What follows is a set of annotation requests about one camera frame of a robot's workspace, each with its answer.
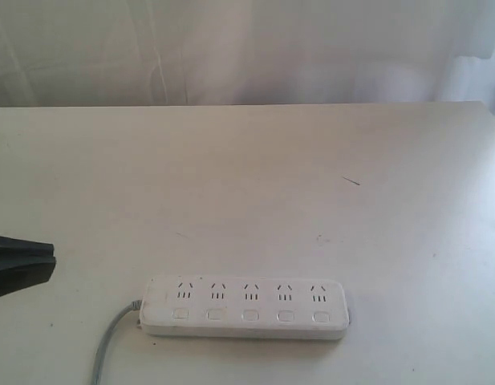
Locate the grey power cord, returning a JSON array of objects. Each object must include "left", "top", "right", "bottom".
[{"left": 88, "top": 299, "right": 146, "bottom": 385}]

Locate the white five-outlet power strip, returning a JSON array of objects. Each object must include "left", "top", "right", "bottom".
[{"left": 140, "top": 275, "right": 350, "bottom": 340}]

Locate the white backdrop curtain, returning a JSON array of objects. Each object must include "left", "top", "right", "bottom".
[{"left": 0, "top": 1, "right": 495, "bottom": 115}]

